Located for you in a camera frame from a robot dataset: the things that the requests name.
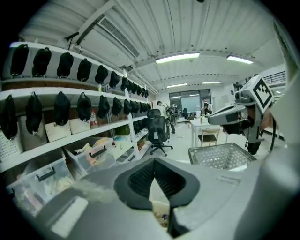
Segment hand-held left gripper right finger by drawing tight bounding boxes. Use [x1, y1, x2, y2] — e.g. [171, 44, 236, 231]
[154, 157, 244, 239]

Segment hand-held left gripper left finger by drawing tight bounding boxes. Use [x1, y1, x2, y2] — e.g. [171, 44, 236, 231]
[36, 157, 169, 240]

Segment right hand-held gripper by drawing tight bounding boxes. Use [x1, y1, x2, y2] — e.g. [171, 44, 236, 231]
[207, 75, 275, 154]

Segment cream plastic trash bin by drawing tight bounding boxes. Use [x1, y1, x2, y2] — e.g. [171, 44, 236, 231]
[151, 200, 171, 227]

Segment person's right forearm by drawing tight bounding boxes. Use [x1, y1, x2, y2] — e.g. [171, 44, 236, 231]
[260, 109, 274, 132]

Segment wooden chair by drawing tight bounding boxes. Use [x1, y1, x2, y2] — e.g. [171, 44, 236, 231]
[198, 128, 221, 147]

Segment white desk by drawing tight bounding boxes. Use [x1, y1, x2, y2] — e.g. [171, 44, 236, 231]
[189, 118, 225, 147]

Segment shelved clear plastic storage bins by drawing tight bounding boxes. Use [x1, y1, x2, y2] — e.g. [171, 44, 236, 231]
[6, 137, 136, 211]

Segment large dark framed window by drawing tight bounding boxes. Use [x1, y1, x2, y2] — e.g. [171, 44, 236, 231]
[168, 89, 211, 115]

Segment black mezzanine railing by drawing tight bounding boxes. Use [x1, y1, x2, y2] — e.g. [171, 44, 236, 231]
[262, 71, 286, 85]

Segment white storage box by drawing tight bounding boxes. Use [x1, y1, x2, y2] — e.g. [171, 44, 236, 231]
[112, 135, 132, 153]

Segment person's beige shirt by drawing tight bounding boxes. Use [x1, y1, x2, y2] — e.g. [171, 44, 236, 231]
[269, 46, 300, 147]

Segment white metal shelf unit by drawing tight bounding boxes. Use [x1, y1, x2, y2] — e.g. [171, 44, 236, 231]
[0, 41, 157, 211]

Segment black office chair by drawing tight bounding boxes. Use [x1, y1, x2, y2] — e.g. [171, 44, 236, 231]
[146, 108, 174, 157]

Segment green box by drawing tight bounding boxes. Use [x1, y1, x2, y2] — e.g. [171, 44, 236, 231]
[116, 125, 131, 136]

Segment white perforated storage basket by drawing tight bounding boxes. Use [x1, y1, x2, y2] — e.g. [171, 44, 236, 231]
[44, 121, 72, 143]
[69, 118, 91, 135]

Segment clear bottle red label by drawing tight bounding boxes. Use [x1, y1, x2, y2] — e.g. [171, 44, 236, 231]
[90, 109, 99, 129]

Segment white ceiling air conditioner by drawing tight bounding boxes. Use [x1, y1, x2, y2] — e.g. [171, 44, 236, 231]
[77, 14, 141, 59]

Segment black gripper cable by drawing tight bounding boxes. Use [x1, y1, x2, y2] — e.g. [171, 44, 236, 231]
[269, 112, 277, 152]

